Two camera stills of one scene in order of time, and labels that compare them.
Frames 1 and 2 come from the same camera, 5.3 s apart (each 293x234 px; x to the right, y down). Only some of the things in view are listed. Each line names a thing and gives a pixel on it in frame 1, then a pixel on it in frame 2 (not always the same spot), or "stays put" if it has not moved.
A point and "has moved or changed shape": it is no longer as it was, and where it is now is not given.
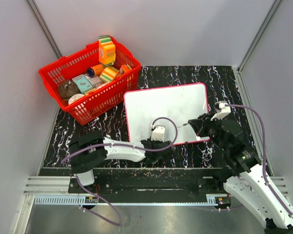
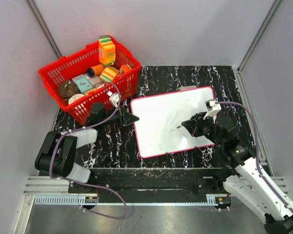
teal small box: (82, 83) stays put
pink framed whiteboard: (180, 103) has moved or changed shape
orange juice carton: (107, 50) stays put
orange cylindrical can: (95, 70) stays put
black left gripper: (155, 142) to (125, 118)
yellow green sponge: (109, 73) stays put
